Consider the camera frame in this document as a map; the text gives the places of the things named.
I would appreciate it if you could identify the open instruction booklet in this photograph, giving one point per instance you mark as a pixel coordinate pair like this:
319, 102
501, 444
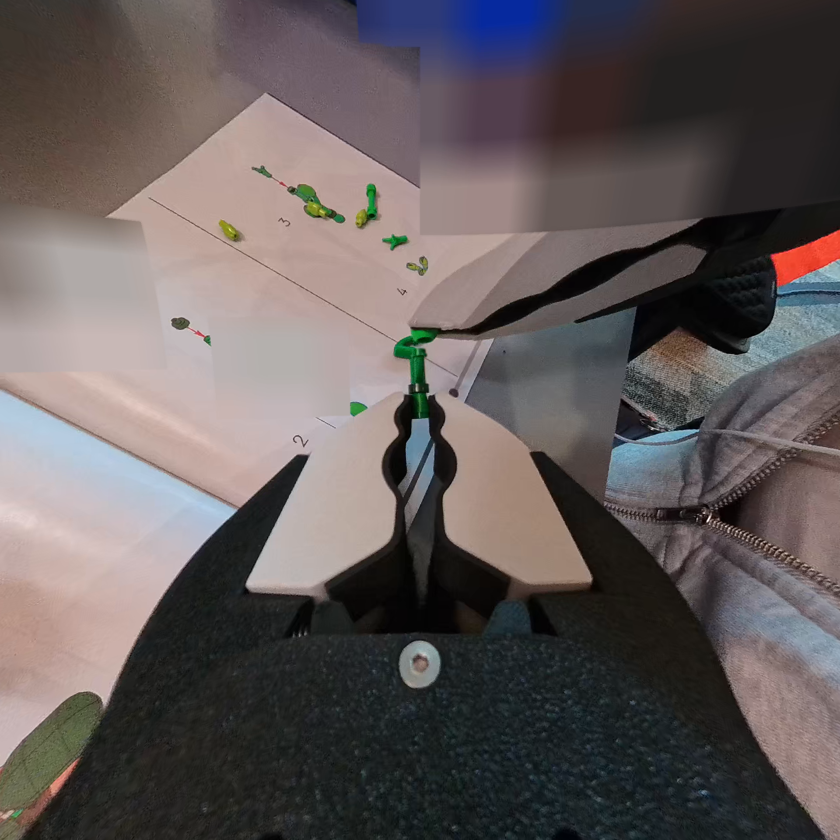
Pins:
262, 275

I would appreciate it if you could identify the green forked toy piece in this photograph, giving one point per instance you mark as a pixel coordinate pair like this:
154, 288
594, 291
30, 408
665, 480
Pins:
395, 241

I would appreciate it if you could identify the green toy plant stem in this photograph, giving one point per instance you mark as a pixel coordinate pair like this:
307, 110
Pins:
417, 377

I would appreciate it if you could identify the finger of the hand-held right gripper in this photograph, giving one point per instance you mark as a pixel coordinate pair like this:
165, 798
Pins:
656, 275
558, 262

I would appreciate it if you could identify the green toy bar piece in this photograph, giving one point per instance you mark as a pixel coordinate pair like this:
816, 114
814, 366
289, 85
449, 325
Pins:
371, 200

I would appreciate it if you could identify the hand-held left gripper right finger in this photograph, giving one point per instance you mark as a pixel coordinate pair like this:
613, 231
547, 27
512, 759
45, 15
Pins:
512, 512

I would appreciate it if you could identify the grey zip hoodie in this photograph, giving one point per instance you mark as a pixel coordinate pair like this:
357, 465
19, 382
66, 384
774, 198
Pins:
754, 590

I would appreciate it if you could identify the grey desk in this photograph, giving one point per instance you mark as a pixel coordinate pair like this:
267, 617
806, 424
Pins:
98, 98

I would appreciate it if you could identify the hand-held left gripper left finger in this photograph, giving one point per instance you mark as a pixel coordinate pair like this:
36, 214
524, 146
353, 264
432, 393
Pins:
328, 512

